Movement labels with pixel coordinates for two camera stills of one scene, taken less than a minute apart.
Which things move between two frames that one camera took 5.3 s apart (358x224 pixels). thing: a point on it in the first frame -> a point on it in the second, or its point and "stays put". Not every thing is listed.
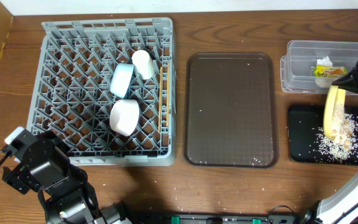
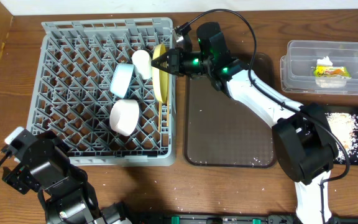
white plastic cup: x=143 y=65 stays put
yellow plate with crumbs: x=333 y=112 -> x=160 y=78
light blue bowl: x=121 y=78 stays put
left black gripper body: x=14 y=179 stays put
